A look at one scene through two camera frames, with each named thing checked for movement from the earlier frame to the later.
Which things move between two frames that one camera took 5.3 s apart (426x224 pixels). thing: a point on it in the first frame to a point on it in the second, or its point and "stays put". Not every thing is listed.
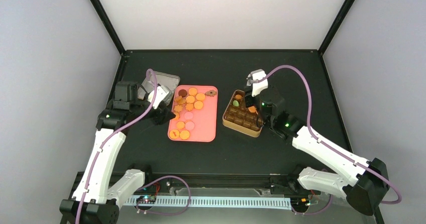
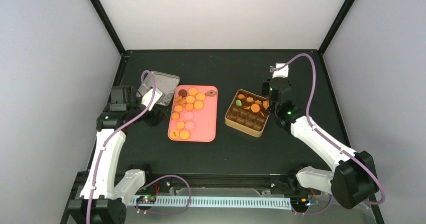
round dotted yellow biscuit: (190, 99) stays put
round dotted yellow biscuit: (200, 96) stays put
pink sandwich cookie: (188, 115) stays put
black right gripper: (247, 90) to (263, 88)
